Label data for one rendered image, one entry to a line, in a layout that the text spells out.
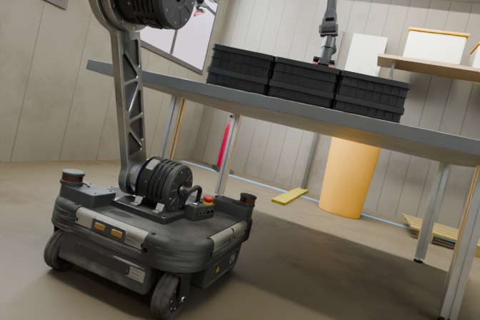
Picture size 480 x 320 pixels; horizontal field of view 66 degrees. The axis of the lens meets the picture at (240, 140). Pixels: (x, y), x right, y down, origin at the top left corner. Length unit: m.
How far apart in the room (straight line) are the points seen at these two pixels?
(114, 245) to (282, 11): 4.07
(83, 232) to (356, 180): 2.67
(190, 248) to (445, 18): 4.07
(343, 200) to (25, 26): 2.78
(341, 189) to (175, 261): 2.56
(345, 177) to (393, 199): 1.09
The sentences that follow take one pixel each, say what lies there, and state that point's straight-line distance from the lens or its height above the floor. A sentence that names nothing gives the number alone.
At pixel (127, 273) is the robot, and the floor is 0.12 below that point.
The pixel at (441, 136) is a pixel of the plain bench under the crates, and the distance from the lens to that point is 1.14.
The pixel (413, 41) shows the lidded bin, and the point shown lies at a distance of 3.94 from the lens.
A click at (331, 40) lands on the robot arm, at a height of 1.06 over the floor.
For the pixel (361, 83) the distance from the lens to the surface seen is 1.71.
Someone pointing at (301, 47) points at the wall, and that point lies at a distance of 4.64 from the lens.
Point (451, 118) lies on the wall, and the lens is 4.47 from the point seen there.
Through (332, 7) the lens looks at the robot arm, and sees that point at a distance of 1.88.
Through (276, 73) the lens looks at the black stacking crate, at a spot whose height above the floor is 0.86.
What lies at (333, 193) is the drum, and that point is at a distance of 3.49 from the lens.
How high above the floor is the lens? 0.59
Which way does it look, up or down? 2 degrees down
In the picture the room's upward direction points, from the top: 14 degrees clockwise
